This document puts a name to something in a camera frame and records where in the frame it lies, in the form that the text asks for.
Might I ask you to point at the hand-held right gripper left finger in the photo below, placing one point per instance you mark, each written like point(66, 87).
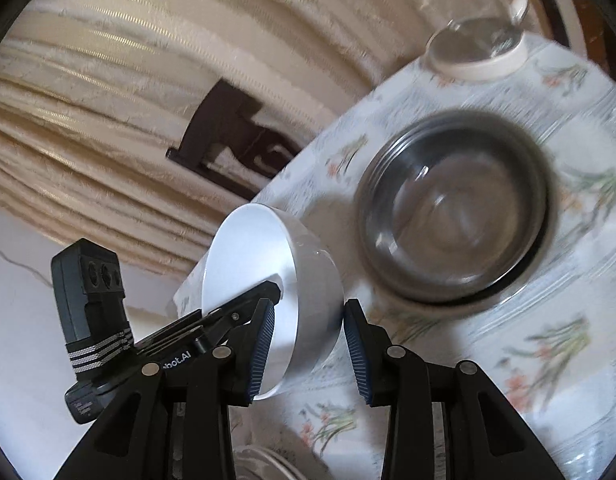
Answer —
point(263, 350)

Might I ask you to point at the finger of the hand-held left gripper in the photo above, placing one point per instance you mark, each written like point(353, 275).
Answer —
point(228, 310)

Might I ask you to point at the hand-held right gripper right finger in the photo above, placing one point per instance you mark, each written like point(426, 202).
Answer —
point(358, 355)

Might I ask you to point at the white printed ceramic bowl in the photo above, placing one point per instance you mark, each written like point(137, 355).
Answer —
point(248, 255)

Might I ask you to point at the small stainless steel bowl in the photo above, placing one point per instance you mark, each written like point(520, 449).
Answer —
point(453, 210)

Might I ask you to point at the large stainless steel bowl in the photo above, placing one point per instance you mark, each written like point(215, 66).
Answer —
point(547, 220)

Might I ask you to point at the floral lace print tablecloth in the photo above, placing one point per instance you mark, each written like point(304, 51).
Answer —
point(578, 310)

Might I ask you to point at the cream curtain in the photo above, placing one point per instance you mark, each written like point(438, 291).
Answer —
point(138, 85)

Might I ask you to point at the glass electric kettle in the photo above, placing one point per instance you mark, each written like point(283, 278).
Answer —
point(478, 55)

